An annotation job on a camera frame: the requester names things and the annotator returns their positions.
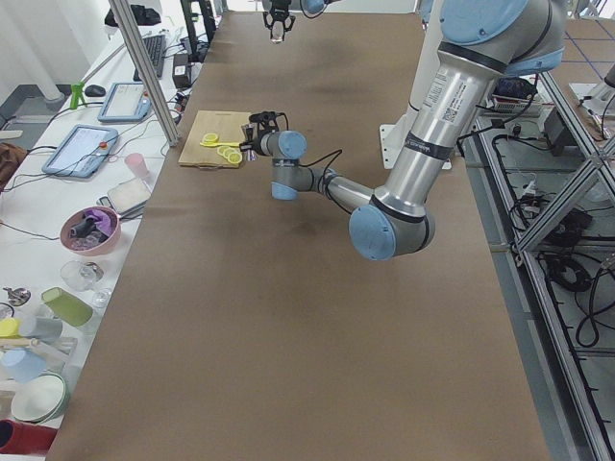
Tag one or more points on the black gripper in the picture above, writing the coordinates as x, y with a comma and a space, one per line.
278, 7
258, 143

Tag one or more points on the clear glass cup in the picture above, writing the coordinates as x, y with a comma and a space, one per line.
277, 33

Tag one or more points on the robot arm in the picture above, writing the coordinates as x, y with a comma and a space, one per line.
482, 41
309, 8

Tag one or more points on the pink plastic cup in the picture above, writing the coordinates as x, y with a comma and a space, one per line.
137, 165

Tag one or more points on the green plastic cup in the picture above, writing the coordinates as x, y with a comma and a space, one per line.
67, 307

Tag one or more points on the grey cup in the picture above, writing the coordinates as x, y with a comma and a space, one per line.
44, 329

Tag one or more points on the light blue cup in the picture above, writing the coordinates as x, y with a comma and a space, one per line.
23, 365

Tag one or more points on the wooden cutting board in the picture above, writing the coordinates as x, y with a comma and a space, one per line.
227, 124

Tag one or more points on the top separate lemon slice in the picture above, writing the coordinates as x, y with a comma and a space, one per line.
209, 138

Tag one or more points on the yellow plastic knife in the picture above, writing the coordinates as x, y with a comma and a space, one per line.
219, 144

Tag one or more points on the far teach pendant tablet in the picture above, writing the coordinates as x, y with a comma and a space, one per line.
125, 102

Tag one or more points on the teach pendant tablet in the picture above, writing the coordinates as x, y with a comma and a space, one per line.
125, 102
82, 152

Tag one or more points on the digital kitchen scale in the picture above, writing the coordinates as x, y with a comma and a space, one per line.
128, 199

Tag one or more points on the black keyboard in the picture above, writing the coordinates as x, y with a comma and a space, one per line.
155, 48

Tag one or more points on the computer mouse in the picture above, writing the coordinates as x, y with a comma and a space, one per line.
95, 91

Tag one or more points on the near teach pendant tablet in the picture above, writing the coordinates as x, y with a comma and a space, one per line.
82, 152

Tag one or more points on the pink bowl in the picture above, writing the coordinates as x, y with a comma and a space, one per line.
92, 231

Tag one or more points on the green clamp tool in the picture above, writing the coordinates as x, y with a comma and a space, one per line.
77, 95

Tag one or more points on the wine glass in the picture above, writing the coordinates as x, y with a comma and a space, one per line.
86, 276

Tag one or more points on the black power adapter box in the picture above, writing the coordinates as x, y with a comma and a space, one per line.
557, 133

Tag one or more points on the white bowl green rim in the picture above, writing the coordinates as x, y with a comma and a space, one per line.
41, 399

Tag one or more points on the red bowl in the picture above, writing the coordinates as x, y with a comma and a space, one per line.
26, 439

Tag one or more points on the lemon slice nearest handle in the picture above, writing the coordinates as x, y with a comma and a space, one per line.
234, 158

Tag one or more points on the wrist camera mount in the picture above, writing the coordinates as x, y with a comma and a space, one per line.
266, 121

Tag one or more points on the aluminium frame post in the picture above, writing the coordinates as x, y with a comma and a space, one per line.
125, 19

